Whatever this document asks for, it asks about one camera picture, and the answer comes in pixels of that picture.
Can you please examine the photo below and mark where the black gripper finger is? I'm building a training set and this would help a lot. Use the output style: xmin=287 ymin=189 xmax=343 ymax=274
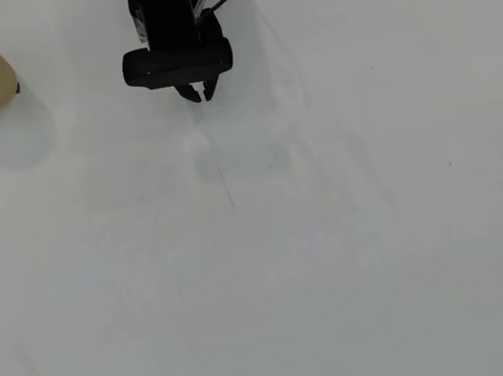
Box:
xmin=199 ymin=75 xmax=225 ymax=104
xmin=172 ymin=81 xmax=202 ymax=108

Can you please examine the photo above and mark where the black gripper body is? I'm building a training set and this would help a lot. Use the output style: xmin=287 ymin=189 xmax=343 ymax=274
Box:
xmin=128 ymin=0 xmax=227 ymax=53

